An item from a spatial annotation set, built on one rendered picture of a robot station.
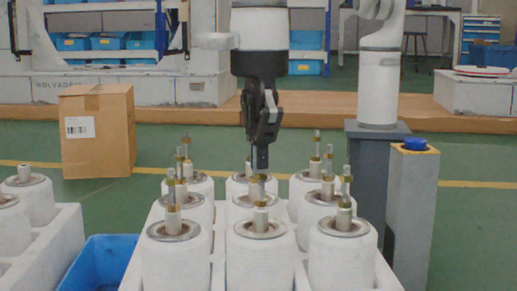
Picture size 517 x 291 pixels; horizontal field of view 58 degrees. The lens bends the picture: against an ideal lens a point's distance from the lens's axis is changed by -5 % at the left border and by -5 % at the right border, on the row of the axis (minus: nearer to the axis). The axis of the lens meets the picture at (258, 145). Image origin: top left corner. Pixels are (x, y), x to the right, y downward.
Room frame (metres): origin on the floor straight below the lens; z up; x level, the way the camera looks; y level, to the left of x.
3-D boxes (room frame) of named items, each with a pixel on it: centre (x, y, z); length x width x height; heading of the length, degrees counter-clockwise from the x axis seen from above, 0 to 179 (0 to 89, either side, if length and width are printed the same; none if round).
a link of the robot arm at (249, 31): (0.62, 0.02, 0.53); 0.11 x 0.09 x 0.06; 105
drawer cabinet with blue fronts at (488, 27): (5.87, -2.62, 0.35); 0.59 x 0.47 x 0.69; 172
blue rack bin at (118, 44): (5.79, 1.71, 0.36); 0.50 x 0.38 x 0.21; 172
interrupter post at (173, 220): (0.62, 0.12, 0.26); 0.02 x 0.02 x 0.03
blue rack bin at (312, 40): (5.47, -0.51, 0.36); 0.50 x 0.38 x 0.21; 172
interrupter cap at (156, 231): (0.62, 0.12, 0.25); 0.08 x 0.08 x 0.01
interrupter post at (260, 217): (0.63, 0.00, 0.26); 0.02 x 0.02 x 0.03
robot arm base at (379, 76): (1.10, -0.27, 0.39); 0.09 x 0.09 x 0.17; 82
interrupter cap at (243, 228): (0.63, 0.00, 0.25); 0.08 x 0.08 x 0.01
